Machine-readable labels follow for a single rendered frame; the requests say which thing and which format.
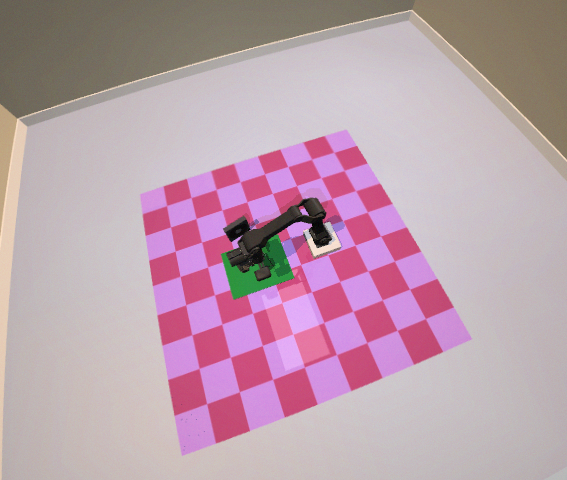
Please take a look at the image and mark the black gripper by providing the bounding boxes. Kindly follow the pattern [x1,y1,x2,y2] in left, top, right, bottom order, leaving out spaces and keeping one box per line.
[250,251,271,281]

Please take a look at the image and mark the green circuit board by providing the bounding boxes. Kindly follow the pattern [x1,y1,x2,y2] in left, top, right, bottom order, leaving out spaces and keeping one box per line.
[221,234,294,300]

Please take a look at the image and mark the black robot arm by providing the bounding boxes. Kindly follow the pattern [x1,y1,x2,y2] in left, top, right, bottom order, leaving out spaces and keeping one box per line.
[226,197,332,273]

